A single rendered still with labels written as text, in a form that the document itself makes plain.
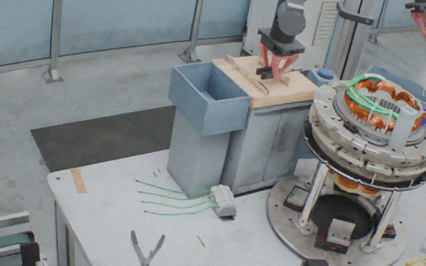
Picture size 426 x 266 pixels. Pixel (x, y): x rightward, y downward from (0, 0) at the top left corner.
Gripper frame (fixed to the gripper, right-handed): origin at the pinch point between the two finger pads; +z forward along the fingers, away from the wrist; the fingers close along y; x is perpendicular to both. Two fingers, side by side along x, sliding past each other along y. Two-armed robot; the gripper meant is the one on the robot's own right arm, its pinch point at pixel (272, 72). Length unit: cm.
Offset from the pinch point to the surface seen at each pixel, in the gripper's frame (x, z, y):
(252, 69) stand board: -0.2, 3.3, -7.1
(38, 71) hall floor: 0, 119, -208
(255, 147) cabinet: -3.7, 16.8, 4.8
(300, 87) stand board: 6.9, 3.0, 2.9
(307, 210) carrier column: 0.5, 22.5, 23.4
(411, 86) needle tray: 47.1, 4.7, 8.2
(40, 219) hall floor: -35, 112, -77
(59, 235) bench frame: -47, 48, -10
